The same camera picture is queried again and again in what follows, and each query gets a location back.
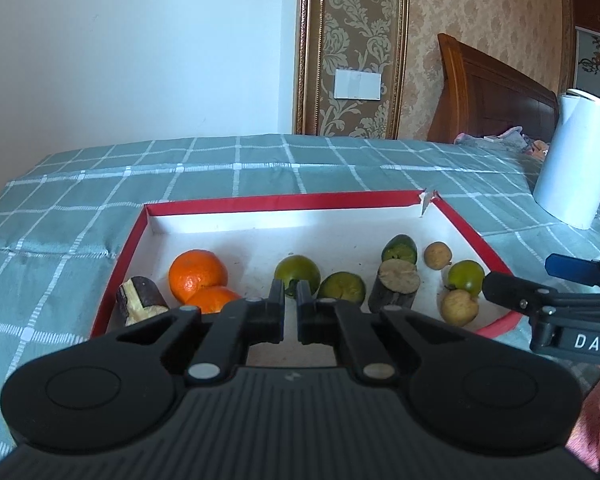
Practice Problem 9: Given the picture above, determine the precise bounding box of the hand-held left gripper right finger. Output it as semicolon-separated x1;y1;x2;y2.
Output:
296;280;465;387

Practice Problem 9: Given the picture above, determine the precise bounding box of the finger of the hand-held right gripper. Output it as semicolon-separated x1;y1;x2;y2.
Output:
545;254;600;292
482;272;600;317

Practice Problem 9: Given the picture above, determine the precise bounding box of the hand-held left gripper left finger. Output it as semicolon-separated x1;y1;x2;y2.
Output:
114;278;287;387

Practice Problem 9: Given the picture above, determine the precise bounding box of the green tomato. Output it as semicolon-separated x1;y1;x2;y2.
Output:
447;260;487;297
274;255;322;297

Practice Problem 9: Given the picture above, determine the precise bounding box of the dark green citrus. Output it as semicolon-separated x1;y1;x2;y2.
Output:
318;271;367;305

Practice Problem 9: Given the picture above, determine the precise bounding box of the brown longan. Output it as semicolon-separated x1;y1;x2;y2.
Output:
440;288;479;326
424;241;453;270

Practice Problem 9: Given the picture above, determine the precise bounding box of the orange mandarin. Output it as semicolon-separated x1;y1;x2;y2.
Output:
168;250;229;305
185;286;243;315

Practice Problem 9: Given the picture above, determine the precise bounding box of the red cardboard box tray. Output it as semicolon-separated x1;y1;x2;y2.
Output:
90;190;525;341

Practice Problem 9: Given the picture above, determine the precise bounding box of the thick sugarcane piece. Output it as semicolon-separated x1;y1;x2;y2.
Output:
368;259;421;313

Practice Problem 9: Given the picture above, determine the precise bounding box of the green cucumber piece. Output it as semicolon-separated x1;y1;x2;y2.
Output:
381;235;418;266

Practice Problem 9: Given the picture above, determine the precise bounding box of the half-peeled sugarcane piece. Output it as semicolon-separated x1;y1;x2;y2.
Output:
117;276;170;327

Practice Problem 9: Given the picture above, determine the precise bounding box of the pink patterned cloth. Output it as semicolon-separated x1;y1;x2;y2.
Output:
565;367;600;472

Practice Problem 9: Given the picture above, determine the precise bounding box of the white electric kettle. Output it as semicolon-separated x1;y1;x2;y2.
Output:
532;89;600;231

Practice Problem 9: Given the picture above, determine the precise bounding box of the pile of clothes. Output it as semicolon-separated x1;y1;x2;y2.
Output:
455;126;551;158

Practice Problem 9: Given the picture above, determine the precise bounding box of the wooden headboard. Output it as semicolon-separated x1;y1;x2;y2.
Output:
427;34;561;143

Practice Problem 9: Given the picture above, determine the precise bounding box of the green checked tablecloth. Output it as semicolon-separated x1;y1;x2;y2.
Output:
0;132;600;461

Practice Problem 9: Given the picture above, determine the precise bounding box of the gold framed wallpaper panel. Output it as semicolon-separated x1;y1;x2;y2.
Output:
294;0;411;138

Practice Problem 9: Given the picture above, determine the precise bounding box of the white wall light switch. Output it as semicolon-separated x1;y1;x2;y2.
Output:
334;69;382;101

